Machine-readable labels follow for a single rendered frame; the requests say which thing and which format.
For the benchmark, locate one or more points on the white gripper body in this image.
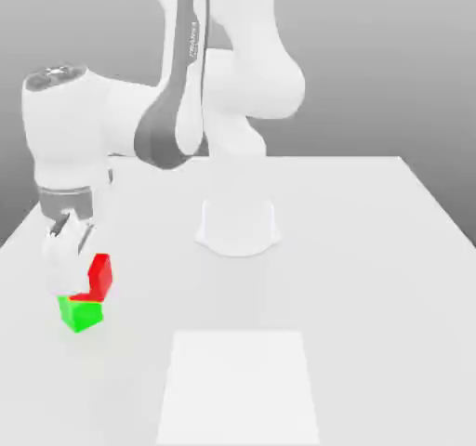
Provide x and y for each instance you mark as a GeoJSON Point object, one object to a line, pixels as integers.
{"type": "Point", "coordinates": [65, 256]}

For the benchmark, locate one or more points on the small red cube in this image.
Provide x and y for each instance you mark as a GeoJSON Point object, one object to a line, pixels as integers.
{"type": "Point", "coordinates": [100, 277]}

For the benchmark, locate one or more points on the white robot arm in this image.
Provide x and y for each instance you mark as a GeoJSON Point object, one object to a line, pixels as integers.
{"type": "Point", "coordinates": [238, 81]}

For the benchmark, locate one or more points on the small green cube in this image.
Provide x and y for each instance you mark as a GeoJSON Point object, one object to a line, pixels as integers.
{"type": "Point", "coordinates": [80, 314]}

